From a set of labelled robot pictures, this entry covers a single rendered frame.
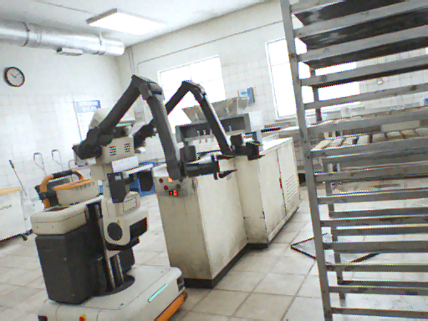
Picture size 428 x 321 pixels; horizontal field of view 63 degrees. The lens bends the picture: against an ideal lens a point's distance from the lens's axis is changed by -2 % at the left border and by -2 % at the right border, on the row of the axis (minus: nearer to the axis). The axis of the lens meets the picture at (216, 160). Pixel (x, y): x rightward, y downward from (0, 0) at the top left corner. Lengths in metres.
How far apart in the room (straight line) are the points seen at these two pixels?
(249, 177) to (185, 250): 0.83
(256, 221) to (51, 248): 1.64
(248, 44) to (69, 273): 5.15
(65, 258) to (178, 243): 0.84
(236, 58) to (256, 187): 3.89
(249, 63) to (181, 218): 4.32
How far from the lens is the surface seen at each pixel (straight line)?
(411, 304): 2.01
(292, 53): 1.37
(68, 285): 2.18
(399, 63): 1.37
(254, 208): 3.04
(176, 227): 2.57
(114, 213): 2.00
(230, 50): 6.61
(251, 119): 2.94
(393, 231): 1.88
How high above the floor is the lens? 1.13
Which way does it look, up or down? 6 degrees down
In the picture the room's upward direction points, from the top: 9 degrees counter-clockwise
